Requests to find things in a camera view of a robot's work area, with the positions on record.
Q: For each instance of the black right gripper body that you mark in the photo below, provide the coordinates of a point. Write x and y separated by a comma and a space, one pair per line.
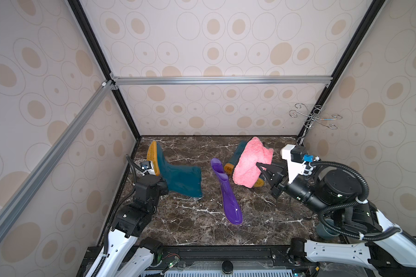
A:
277, 180

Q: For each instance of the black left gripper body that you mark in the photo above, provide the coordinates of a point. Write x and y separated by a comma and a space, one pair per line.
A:
163, 187

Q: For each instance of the teal rubber boot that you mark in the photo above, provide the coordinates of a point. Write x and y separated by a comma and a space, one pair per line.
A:
233, 161
185, 180

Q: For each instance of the pink microfiber cloth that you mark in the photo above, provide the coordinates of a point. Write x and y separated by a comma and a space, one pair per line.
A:
246, 172

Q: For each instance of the purple rubber boot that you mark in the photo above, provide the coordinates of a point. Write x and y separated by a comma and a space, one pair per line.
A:
231, 207

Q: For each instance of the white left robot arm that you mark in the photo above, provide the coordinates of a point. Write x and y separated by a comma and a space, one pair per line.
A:
128, 225

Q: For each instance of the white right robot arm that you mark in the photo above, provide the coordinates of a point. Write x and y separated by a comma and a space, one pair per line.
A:
338, 195

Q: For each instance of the teal cup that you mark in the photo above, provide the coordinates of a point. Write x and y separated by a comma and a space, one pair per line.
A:
325, 233

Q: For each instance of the chrome mug tree stand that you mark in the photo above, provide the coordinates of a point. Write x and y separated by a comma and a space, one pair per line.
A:
311, 118

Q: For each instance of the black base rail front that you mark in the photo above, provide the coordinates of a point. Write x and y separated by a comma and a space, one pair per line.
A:
222, 261

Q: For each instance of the diagonal aluminium rail left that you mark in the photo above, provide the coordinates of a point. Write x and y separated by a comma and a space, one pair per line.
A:
19, 201

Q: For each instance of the horizontal aluminium rail back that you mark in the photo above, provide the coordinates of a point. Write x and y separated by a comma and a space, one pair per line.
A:
230, 80

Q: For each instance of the black corner frame post right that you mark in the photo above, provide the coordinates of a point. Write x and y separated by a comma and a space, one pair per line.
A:
360, 33

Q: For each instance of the black corner frame post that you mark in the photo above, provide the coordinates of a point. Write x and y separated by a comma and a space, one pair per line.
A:
360, 33
88, 32

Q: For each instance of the black corner frame post left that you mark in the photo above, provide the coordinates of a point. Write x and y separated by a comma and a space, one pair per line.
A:
88, 32

